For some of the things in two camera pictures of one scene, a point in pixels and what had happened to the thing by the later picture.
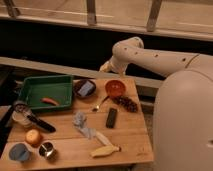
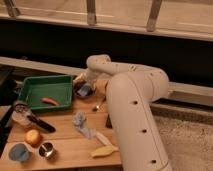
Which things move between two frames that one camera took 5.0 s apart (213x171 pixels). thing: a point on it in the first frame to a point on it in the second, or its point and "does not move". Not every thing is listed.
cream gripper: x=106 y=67 to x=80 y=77
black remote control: x=111 y=118 does not move
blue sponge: x=86 y=88 does not move
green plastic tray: x=36 y=88 does not move
